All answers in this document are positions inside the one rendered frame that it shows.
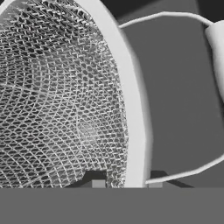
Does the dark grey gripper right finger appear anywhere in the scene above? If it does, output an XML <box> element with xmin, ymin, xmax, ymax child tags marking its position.
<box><xmin>147</xmin><ymin>170</ymin><xmax>194</xmax><ymax>189</ymax></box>

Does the white-rimmed metal mesh colander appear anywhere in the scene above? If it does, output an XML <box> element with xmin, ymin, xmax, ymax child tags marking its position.
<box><xmin>0</xmin><ymin>0</ymin><xmax>224</xmax><ymax>189</ymax></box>

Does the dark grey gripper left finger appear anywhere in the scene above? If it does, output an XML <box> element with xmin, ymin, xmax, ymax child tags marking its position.
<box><xmin>66</xmin><ymin>170</ymin><xmax>108</xmax><ymax>189</ymax></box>

